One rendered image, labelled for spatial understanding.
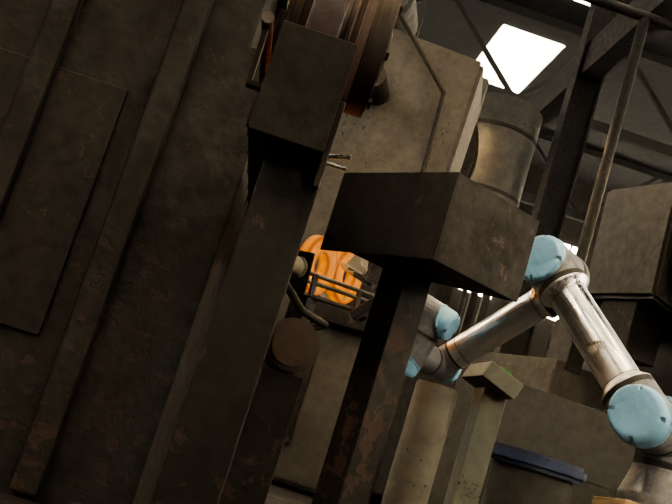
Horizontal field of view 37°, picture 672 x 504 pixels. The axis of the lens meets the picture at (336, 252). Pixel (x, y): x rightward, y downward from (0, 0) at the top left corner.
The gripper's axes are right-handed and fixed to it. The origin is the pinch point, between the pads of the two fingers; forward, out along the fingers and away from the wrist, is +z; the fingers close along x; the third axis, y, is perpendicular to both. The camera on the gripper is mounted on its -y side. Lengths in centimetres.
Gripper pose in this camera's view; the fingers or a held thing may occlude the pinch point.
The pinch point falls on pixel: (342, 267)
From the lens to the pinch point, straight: 255.7
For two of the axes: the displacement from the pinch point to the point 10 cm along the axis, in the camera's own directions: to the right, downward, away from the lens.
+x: -4.5, -3.0, -8.4
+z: -7.1, -4.5, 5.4
